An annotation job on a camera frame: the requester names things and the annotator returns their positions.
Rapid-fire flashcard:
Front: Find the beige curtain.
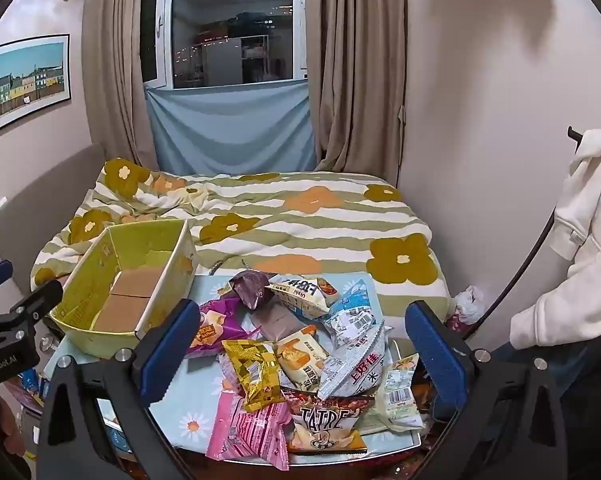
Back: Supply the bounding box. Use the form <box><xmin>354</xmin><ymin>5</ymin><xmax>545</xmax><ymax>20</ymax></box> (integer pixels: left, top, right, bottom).
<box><xmin>305</xmin><ymin>0</ymin><xmax>408</xmax><ymax>186</ymax></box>
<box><xmin>82</xmin><ymin>0</ymin><xmax>156</xmax><ymax>171</ymax></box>

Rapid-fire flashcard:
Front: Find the cream snack packet blue print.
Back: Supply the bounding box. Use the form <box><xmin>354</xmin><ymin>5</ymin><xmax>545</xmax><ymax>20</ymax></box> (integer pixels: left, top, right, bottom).
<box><xmin>265</xmin><ymin>275</ymin><xmax>338</xmax><ymax>318</ymax></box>

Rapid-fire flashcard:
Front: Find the purple potato chips bag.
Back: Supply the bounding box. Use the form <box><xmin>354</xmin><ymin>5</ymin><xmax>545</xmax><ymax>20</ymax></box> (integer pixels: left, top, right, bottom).
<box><xmin>185</xmin><ymin>296</ymin><xmax>251</xmax><ymax>358</ymax></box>

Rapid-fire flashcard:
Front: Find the floral striped blanket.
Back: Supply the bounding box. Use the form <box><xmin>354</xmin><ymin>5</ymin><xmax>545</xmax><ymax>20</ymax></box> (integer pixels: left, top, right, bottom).
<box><xmin>30</xmin><ymin>157</ymin><xmax>453</xmax><ymax>321</ymax></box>

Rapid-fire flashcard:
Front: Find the brown black chips packet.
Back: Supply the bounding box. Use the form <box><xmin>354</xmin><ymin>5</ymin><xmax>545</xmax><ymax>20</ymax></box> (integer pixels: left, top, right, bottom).
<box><xmin>280</xmin><ymin>387</ymin><xmax>376</xmax><ymax>456</ymax></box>

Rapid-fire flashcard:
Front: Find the blue and white snack packet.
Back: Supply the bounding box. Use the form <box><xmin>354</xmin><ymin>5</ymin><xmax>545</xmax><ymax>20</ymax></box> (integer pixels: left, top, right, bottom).
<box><xmin>325</xmin><ymin>280</ymin><xmax>386</xmax><ymax>351</ymax></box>

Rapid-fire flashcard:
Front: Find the white hoodie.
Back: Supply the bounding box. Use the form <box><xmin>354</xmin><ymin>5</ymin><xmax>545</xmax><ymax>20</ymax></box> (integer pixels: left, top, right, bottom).
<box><xmin>509</xmin><ymin>128</ymin><xmax>601</xmax><ymax>351</ymax></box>

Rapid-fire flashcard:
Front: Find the green cardboard box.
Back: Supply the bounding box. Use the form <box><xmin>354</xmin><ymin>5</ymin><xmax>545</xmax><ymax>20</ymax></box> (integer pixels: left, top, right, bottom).
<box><xmin>48</xmin><ymin>218</ymin><xmax>197</xmax><ymax>361</ymax></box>

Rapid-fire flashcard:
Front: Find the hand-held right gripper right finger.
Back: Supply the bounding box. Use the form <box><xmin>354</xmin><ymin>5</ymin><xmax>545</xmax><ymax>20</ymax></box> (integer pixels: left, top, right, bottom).
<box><xmin>404</xmin><ymin>300</ymin><xmax>568</xmax><ymax>480</ymax></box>

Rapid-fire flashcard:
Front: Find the gold snack packet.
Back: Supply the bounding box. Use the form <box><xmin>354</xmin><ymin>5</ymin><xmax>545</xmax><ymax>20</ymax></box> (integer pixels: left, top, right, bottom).
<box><xmin>222</xmin><ymin>339</ymin><xmax>286</xmax><ymax>413</ymax></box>

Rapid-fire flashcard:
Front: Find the cream cake snack packet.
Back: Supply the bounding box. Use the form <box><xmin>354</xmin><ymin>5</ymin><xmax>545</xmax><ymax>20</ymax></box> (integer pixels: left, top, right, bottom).
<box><xmin>277</xmin><ymin>325</ymin><xmax>331</xmax><ymax>393</ymax></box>

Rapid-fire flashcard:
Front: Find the white green snack packet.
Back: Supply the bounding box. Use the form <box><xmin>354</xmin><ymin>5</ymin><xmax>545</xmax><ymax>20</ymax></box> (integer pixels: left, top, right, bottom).
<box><xmin>375</xmin><ymin>353</ymin><xmax>426</xmax><ymax>433</ymax></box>

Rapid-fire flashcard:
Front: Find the grey padded headboard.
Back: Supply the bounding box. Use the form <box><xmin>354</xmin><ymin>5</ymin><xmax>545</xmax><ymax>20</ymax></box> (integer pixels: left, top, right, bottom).
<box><xmin>0</xmin><ymin>142</ymin><xmax>106</xmax><ymax>281</ymax></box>

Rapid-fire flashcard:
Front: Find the framed wall poster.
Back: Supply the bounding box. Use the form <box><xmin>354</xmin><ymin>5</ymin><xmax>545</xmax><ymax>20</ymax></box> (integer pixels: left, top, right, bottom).
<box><xmin>0</xmin><ymin>34</ymin><xmax>72</xmax><ymax>140</ymax></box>

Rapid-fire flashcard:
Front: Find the pink snack packet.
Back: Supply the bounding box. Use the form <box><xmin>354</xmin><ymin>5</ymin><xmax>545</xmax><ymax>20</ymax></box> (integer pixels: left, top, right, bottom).
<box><xmin>205</xmin><ymin>390</ymin><xmax>296</xmax><ymax>471</ymax></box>

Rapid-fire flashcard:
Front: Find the black curved cable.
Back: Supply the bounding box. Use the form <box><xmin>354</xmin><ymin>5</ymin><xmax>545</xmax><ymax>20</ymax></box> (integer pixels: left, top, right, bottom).
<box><xmin>473</xmin><ymin>205</ymin><xmax>558</xmax><ymax>341</ymax></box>

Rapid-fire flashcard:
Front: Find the daisy print tablecloth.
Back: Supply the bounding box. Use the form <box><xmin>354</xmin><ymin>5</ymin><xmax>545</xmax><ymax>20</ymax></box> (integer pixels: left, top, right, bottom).
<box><xmin>45</xmin><ymin>270</ymin><xmax>423</xmax><ymax>461</ymax></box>

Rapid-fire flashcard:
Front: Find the white plastic bag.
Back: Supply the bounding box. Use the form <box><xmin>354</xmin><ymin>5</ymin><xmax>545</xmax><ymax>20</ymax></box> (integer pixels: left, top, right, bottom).
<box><xmin>450</xmin><ymin>285</ymin><xmax>487</xmax><ymax>331</ymax></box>

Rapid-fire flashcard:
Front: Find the light blue cloth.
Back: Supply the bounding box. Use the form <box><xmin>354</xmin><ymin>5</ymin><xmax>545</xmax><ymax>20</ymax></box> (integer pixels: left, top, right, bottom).
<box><xmin>145</xmin><ymin>79</ymin><xmax>317</xmax><ymax>177</ymax></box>

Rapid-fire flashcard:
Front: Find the crumpled dark brown snack packet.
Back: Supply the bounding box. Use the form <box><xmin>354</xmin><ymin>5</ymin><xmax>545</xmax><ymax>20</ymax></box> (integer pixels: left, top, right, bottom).
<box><xmin>229</xmin><ymin>270</ymin><xmax>276</xmax><ymax>311</ymax></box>

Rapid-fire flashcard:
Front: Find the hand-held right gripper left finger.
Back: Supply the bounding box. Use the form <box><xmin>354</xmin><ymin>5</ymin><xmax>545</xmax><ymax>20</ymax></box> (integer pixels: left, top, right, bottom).
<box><xmin>35</xmin><ymin>299</ymin><xmax>204</xmax><ymax>480</ymax></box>

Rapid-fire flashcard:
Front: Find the window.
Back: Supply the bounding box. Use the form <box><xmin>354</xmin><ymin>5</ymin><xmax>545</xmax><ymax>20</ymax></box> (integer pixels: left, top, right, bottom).
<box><xmin>140</xmin><ymin>0</ymin><xmax>311</xmax><ymax>91</ymax></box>

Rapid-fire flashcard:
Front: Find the silver white cracker packet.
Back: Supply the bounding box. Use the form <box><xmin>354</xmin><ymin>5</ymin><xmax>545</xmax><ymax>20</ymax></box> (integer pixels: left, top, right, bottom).
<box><xmin>317</xmin><ymin>322</ymin><xmax>393</xmax><ymax>401</ymax></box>

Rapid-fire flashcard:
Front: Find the flat grey-brown snack packet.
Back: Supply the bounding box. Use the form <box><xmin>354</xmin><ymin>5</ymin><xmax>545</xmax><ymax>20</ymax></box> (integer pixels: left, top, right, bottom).
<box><xmin>250</xmin><ymin>305</ymin><xmax>306</xmax><ymax>346</ymax></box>

